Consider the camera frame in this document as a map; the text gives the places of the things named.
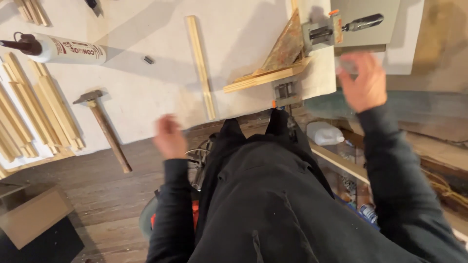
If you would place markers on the person's right hand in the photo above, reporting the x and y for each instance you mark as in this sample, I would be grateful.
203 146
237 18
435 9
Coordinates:
366 86

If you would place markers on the person's left hand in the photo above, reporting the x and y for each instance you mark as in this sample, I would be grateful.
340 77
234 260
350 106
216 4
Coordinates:
170 139

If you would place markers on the person's left fingers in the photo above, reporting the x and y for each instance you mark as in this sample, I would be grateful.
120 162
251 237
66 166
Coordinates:
164 126

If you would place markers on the person's right fingers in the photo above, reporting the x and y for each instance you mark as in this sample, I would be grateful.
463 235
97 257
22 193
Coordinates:
353 65

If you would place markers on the grey corner clamp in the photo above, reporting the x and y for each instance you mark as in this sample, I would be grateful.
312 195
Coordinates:
321 33

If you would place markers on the grey board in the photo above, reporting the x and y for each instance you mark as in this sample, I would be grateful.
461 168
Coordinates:
365 22

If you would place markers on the small dark metal piece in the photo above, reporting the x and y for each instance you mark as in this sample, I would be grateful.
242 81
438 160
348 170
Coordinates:
148 60

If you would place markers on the long wooden moulding strip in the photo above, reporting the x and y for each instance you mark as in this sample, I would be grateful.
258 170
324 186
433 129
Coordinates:
200 65

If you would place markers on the white plastic jug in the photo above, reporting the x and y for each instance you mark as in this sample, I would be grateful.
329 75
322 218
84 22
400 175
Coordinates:
323 133

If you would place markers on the wooden shelf with items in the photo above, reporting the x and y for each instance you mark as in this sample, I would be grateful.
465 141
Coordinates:
365 175

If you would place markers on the white glue bottle brown nozzle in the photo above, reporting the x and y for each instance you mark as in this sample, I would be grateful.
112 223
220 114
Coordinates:
58 48

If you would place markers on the pile of wooden moulding strips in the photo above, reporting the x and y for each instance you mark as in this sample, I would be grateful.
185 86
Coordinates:
33 109

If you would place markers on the person's black clothing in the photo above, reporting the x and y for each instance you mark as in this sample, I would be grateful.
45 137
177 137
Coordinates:
278 204

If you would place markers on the cardboard box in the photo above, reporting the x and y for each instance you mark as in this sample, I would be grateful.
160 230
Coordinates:
31 215

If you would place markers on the bundle of wooden strips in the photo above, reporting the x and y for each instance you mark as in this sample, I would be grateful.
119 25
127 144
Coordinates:
32 11

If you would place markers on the wooden frame corner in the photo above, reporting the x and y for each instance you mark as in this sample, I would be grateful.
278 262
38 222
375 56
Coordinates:
270 75

